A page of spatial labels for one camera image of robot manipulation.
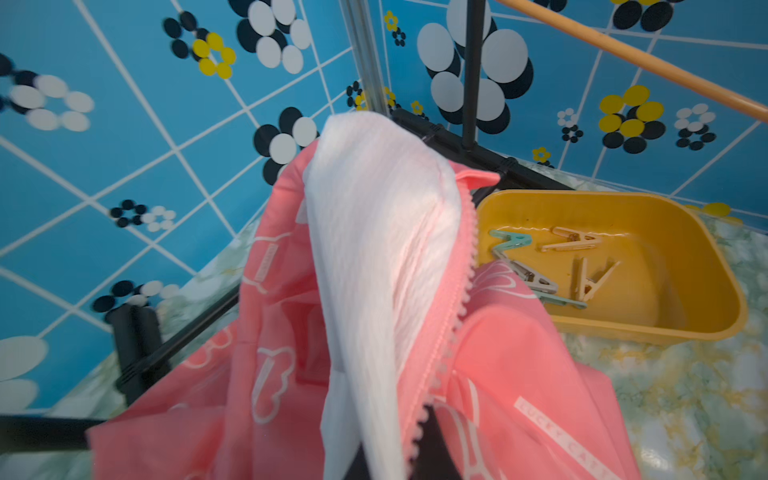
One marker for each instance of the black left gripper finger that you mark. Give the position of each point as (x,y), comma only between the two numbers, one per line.
(434,461)

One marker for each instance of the black clothes rack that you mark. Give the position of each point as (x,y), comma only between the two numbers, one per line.
(149,359)

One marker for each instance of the wooden clothespin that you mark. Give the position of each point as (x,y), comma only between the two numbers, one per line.
(587,286)
(572,240)

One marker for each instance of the yellow plastic tray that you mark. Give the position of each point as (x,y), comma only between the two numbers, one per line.
(673,283)

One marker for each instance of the mint green clothespin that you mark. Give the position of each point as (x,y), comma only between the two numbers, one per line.
(509,240)

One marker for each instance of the pink jacket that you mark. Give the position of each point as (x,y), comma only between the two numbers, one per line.
(360,305)

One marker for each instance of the white clothespin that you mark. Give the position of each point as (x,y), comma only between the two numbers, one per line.
(532,278)

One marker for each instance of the wooden hanger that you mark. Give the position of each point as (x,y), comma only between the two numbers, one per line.
(641,59)

